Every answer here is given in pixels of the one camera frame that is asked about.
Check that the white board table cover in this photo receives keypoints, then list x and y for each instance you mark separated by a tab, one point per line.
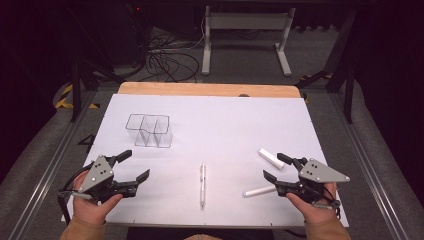
216	133

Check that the yellow black hazard tape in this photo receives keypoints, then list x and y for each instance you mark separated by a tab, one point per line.
63	101

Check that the black metal stand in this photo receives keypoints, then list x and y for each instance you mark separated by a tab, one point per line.
76	96
349	100

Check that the person's left hand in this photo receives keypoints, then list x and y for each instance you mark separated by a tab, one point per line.
88	211

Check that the person's right hand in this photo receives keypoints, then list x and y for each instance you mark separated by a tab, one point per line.
316	211

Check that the thick white glue stick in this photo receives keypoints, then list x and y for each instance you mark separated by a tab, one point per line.
270	158

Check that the white metal stand frame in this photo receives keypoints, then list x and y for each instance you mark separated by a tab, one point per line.
246	21

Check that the person's tan clothing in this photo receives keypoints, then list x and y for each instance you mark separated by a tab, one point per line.
201	237

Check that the aluminium floor rail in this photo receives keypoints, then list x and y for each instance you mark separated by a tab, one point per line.
373	180
43	186

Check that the black triangular bracket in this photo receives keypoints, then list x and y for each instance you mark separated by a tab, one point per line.
82	143

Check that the clear plastic organizer box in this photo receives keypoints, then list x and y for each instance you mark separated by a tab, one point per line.
156	133

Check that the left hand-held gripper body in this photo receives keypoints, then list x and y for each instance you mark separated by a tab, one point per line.
96	176

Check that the white pen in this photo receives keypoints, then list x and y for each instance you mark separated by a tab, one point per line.
202	186

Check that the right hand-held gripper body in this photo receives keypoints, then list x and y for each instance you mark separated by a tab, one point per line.
316	173

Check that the dark equipment rack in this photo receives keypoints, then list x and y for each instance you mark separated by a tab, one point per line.
130	33

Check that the thin white marker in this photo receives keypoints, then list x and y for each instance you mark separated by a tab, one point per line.
256	191

